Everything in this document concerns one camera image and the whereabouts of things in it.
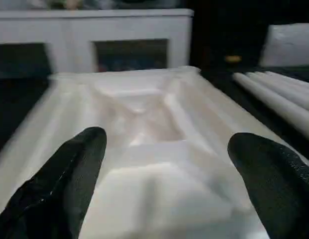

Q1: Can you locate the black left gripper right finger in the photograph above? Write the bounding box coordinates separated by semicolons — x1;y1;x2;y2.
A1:
227;132;309;239

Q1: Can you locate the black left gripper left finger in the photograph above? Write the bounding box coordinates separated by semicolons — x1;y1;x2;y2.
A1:
0;126;107;239

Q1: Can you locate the white plastic table top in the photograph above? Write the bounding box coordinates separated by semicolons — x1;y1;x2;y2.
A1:
0;65;309;239

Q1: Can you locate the small yellow label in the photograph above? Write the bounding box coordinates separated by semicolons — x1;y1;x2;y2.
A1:
224;54;242;63

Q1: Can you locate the white chair back panel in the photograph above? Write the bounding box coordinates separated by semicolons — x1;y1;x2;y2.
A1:
259;23;309;68

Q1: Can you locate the white cabinet with glass doors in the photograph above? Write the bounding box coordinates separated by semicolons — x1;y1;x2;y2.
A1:
0;8;195;73

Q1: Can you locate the black cabinet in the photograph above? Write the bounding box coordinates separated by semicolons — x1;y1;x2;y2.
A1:
191;0;269;72

